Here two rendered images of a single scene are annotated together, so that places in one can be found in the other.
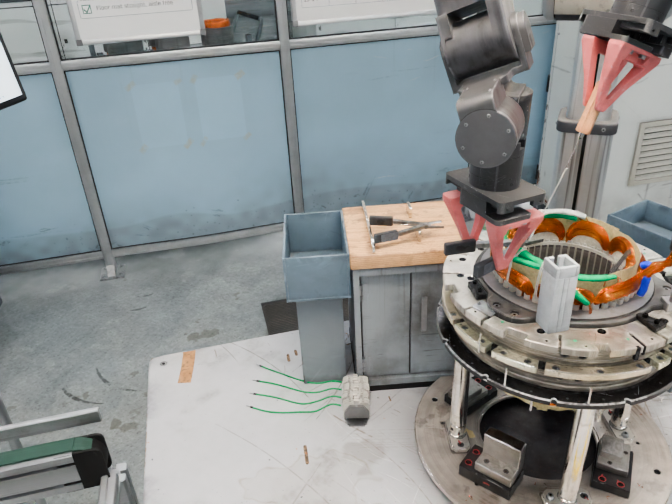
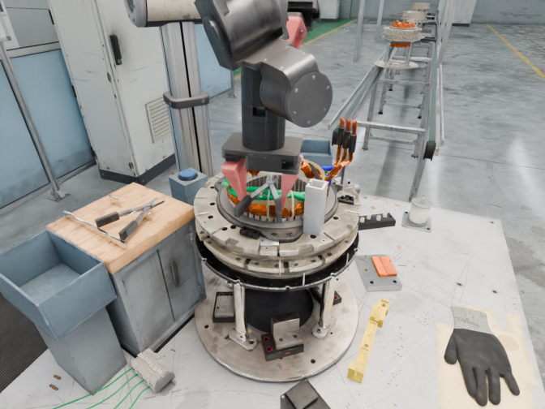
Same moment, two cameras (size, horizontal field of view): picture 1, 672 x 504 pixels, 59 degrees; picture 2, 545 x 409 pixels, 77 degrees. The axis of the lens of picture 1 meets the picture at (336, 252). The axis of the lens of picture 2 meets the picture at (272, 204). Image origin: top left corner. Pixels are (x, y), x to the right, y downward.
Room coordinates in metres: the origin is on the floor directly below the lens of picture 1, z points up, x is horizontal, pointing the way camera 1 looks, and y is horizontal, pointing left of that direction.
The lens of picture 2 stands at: (0.36, 0.17, 1.45)
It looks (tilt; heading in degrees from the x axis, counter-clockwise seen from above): 33 degrees down; 305
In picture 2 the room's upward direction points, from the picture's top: straight up
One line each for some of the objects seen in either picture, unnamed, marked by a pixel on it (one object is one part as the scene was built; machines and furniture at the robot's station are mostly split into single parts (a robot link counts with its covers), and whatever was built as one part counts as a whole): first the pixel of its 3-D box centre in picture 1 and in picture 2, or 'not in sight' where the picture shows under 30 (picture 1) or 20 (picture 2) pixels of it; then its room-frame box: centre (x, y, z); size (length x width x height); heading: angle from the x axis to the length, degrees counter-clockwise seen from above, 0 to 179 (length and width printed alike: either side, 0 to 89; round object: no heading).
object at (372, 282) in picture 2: not in sight; (377, 271); (0.51, -0.55, 0.79); 0.12 x 0.09 x 0.02; 128
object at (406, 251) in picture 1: (403, 232); (124, 221); (0.91, -0.12, 1.05); 0.20 x 0.19 x 0.02; 92
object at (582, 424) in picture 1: (577, 448); (328, 294); (0.55, -0.30, 0.91); 0.02 x 0.02 x 0.21
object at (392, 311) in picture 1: (402, 300); (139, 273); (0.91, -0.12, 0.91); 0.19 x 0.19 x 0.26; 2
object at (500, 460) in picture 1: (500, 456); (286, 330); (0.59, -0.22, 0.85); 0.06 x 0.04 x 0.05; 50
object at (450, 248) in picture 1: (459, 247); (242, 205); (0.63, -0.15, 1.17); 0.04 x 0.01 x 0.02; 101
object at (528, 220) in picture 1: (498, 229); (274, 178); (0.60, -0.19, 1.21); 0.07 x 0.07 x 0.09; 24
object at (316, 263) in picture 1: (319, 301); (70, 319); (0.90, 0.04, 0.92); 0.17 x 0.11 x 0.28; 2
